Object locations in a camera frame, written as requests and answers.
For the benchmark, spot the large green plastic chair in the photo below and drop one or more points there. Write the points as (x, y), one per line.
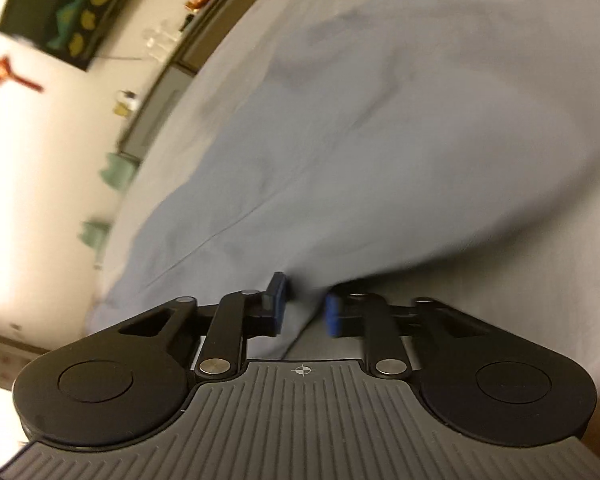
(119, 170)

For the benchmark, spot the clear glass jar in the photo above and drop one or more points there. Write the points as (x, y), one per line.
(160, 37)

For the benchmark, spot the yellow cup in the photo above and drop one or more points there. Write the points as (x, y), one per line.
(125, 105)

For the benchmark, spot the dark framed wall painting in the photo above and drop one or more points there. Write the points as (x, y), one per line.
(70, 15)

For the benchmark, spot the grey pants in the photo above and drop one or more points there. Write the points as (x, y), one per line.
(380, 135)

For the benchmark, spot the small green plastic chair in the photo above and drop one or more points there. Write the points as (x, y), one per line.
(95, 235)

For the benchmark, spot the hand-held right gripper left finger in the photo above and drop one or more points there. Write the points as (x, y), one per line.
(277, 305)

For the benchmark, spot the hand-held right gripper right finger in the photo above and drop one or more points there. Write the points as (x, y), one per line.
(334, 316)

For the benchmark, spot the grey and brown sideboard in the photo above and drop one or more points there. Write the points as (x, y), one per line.
(160, 100)

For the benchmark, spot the red wall ornament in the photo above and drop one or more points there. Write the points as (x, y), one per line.
(2, 72)

